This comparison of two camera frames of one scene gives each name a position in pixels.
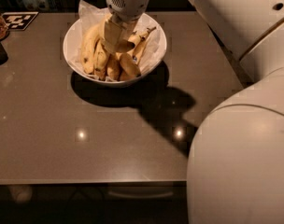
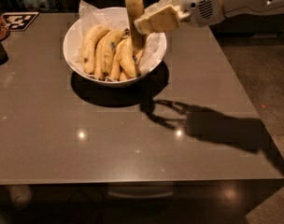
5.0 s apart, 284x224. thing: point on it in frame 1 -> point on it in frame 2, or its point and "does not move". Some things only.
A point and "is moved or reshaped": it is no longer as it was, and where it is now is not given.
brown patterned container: x=0 y=28 does not move
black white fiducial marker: x=19 y=21 does not move
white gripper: x=128 y=4 -> x=200 y=7
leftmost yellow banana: x=89 y=48 does not move
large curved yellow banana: x=127 y=67 is moved or reshaped
